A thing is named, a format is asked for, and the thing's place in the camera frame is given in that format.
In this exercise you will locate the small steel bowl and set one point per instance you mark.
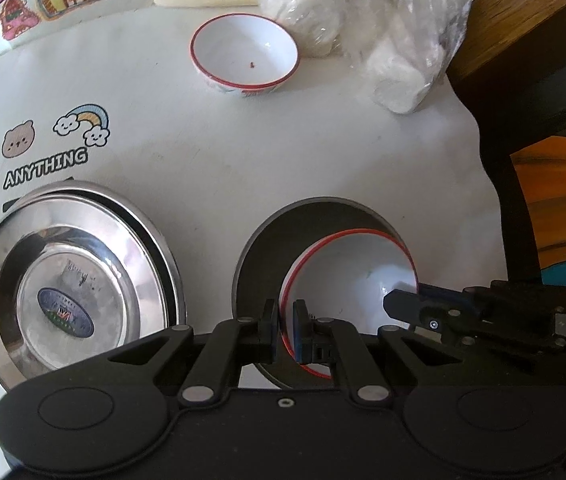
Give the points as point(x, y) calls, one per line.
point(263, 255)

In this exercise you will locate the brown wooden frame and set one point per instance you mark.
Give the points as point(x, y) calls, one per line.
point(528, 25)

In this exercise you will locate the white bowl with red rim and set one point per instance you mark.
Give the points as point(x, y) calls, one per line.
point(353, 280)
point(245, 50)

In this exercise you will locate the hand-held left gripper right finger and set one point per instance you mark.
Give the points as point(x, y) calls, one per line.
point(300, 332)

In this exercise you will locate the plain steel plate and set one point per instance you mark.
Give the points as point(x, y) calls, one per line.
point(177, 280)

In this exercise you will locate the orange and blue picture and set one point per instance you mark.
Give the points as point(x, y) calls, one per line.
point(558, 210)

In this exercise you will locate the dark furniture frame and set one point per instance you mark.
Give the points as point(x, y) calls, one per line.
point(503, 125)

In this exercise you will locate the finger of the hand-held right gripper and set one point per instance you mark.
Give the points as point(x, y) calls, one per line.
point(405, 307)
point(443, 294)

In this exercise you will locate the white printed cloth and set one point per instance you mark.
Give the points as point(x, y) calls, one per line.
point(213, 150)

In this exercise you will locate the plastic bag of white blocks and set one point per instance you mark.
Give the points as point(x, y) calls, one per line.
point(363, 20)

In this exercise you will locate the steel plate with blue label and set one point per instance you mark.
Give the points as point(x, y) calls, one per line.
point(63, 280)

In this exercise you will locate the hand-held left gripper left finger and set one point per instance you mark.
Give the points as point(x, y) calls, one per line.
point(273, 332)

